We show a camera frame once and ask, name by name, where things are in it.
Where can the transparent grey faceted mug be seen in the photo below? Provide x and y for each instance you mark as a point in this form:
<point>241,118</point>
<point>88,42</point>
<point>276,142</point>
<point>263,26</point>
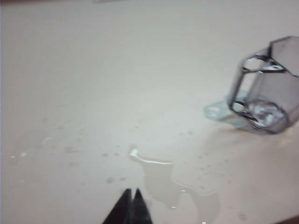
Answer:
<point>275,88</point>

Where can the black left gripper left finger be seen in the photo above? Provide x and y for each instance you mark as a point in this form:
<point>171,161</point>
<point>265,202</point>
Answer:
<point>121,210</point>

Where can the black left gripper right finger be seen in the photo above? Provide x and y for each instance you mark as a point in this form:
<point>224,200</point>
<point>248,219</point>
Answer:
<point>141,210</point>

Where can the spilled water puddle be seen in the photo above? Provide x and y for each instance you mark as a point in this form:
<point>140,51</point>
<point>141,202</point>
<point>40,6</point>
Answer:
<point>161,182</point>

